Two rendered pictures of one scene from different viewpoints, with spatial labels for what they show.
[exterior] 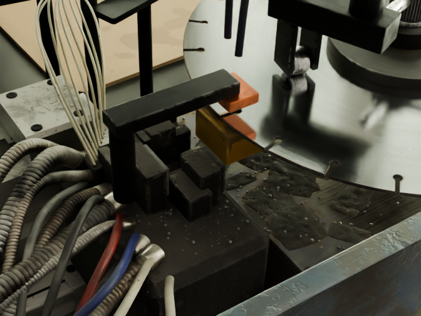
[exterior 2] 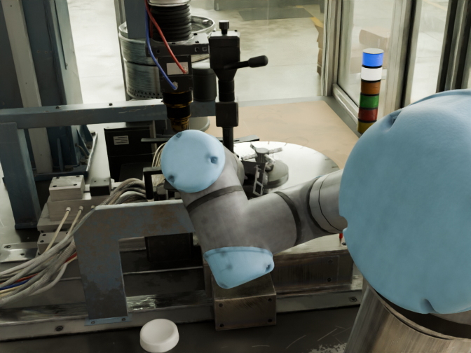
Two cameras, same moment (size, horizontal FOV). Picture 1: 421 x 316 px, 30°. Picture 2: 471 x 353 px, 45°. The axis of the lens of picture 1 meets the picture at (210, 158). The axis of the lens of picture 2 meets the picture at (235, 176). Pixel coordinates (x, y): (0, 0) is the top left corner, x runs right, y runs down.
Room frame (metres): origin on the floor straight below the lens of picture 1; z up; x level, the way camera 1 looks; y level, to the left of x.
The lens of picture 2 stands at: (-0.44, -0.59, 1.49)
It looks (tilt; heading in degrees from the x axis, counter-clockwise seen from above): 27 degrees down; 28
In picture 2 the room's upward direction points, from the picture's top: 2 degrees counter-clockwise
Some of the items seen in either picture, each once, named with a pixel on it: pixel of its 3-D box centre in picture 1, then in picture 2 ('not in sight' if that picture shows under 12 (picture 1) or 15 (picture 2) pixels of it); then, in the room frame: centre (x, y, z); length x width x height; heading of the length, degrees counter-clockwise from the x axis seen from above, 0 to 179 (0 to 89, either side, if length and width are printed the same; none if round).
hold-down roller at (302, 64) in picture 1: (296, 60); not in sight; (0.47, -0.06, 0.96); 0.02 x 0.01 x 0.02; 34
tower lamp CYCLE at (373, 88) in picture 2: not in sight; (370, 85); (0.78, -0.29, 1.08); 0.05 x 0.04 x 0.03; 34
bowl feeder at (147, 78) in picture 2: not in sight; (171, 79); (1.05, 0.44, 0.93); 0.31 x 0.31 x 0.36
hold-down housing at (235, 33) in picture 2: not in sight; (226, 75); (0.45, -0.10, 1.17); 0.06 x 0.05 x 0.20; 115
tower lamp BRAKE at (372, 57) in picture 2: not in sight; (372, 57); (0.78, -0.29, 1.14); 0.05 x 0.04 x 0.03; 34
